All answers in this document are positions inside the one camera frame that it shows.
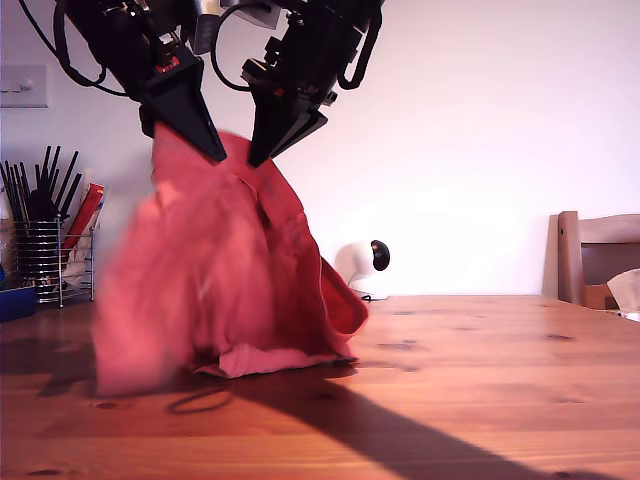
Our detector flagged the red underwear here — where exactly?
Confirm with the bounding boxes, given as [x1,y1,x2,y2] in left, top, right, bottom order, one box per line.
[92,130,370,399]

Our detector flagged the black chopstick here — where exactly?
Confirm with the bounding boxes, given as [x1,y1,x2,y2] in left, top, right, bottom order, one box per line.
[58,172,83,222]
[38,145,51,194]
[46,145,62,192]
[0,160,24,224]
[53,151,80,213]

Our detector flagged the red chopstick packet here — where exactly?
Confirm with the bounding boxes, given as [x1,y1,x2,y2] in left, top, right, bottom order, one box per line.
[62,183,106,249]

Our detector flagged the blue box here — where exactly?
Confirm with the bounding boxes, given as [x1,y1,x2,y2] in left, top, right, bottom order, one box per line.
[0,285,39,323]

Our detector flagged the wooden chair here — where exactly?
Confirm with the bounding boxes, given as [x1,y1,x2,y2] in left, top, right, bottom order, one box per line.
[542,210,640,312]

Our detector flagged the orange cardboard box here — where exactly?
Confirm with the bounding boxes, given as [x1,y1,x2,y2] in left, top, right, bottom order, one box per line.
[582,282,620,311]

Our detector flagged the white tissue paper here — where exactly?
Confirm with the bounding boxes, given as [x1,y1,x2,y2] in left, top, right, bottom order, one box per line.
[605,268,640,314]

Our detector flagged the thin black camera cable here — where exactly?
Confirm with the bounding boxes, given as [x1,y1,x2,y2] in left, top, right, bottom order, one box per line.
[210,4,256,92]

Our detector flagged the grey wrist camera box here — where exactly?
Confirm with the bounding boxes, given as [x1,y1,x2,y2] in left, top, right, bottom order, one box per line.
[192,0,224,55]
[234,0,281,30]

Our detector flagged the thick black cable loop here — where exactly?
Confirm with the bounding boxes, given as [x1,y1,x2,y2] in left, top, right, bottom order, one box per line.
[335,9,385,91]

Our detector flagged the white light switch plate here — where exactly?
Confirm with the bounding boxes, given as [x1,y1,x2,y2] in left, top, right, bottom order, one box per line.
[0,64,51,110]

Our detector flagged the white round security camera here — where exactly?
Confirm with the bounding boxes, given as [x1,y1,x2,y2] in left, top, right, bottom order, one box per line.
[333,239,392,301]

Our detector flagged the metal wire utensil holder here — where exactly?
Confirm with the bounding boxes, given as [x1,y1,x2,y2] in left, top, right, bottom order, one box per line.
[12,219,96,307]

